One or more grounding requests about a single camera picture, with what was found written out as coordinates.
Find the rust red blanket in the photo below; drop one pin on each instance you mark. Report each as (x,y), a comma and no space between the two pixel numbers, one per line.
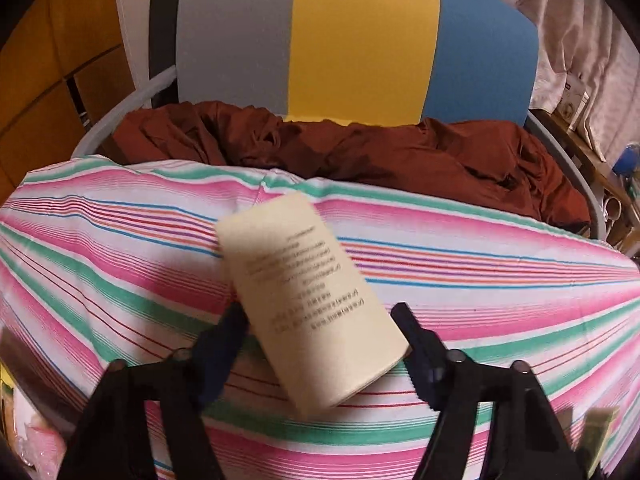
(487,163)

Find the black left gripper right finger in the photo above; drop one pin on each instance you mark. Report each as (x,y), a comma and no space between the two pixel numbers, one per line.
(426,361)

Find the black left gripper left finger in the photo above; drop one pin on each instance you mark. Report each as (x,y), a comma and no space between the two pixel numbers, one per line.
(216,350)

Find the cream rectangular carton box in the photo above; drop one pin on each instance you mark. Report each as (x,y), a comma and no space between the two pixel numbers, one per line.
(321,326)

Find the pink green striped bedsheet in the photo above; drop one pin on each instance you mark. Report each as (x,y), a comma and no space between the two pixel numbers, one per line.
(102,262)

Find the orange wooden wardrobe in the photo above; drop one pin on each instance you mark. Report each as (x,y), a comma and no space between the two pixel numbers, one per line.
(62,69)

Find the cluttered wooden side table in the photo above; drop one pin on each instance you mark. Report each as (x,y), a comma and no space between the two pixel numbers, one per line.
(614,212)

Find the beige patterned curtain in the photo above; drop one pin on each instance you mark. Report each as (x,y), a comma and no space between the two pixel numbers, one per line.
(586,39)

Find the white metal bed rail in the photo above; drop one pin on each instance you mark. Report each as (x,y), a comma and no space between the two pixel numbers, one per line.
(92,140)

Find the black upright post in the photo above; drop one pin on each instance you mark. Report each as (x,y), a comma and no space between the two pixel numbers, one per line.
(162,35)

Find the grey yellow blue pillow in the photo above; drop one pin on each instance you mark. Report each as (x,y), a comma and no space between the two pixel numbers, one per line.
(377,62)

